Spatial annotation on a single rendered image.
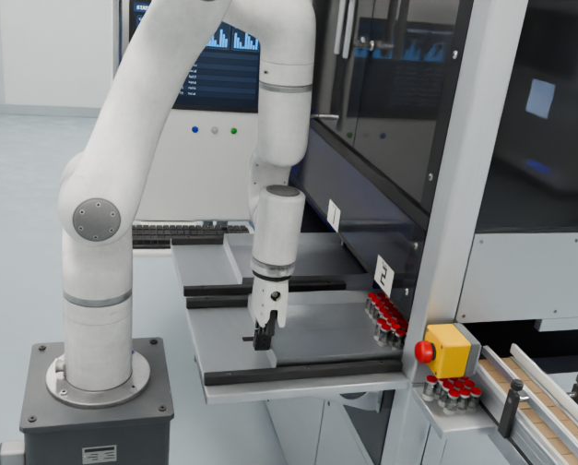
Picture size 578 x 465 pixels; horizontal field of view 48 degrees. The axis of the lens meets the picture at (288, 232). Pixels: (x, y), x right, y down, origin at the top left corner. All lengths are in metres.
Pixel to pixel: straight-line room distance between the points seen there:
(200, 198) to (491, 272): 1.11
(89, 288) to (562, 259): 0.87
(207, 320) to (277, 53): 0.63
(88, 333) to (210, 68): 1.05
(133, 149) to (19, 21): 5.57
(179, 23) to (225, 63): 1.02
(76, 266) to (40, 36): 5.51
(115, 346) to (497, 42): 0.82
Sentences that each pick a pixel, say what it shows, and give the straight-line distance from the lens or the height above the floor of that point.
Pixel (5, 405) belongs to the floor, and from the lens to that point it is 2.70.
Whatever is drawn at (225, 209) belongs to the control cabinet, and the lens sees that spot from 2.14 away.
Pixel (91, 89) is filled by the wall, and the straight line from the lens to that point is 6.65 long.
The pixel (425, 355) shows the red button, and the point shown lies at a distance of 1.20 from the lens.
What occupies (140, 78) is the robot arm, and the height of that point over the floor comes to 1.43.
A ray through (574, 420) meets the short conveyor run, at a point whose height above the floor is 0.93.
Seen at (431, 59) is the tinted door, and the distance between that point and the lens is 1.27.
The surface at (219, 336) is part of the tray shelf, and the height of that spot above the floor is 0.88.
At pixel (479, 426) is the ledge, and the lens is 1.28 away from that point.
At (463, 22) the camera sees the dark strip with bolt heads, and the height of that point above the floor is 1.55.
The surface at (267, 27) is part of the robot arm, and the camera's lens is 1.07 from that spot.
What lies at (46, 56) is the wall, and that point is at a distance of 6.61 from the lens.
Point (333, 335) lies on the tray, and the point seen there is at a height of 0.88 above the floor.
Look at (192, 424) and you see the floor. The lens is 2.54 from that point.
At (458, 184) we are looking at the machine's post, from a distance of 1.16.
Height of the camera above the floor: 1.62
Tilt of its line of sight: 23 degrees down
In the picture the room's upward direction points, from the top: 6 degrees clockwise
